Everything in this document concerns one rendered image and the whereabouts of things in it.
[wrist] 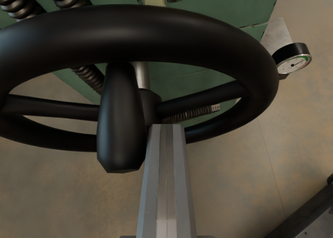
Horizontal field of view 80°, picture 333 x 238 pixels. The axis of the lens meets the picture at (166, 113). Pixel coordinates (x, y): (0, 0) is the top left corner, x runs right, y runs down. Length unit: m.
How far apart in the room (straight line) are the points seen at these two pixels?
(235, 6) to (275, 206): 0.88
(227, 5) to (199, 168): 0.80
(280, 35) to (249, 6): 0.18
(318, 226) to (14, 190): 1.40
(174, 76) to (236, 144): 0.64
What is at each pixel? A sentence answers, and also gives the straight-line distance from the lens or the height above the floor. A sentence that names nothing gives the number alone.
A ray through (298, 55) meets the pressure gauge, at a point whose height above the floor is 0.69.
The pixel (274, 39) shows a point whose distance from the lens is 0.53.
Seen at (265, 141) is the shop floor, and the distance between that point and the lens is 1.08.
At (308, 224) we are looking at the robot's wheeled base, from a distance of 0.91.
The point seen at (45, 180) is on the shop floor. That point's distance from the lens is 1.32.
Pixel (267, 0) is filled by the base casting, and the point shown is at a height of 0.76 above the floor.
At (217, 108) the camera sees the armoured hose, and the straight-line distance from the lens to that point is 0.48.
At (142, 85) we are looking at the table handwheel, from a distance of 0.23.
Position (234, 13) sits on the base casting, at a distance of 0.38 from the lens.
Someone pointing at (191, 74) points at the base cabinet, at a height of 0.58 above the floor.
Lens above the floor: 1.02
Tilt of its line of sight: 68 degrees down
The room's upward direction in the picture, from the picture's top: 27 degrees counter-clockwise
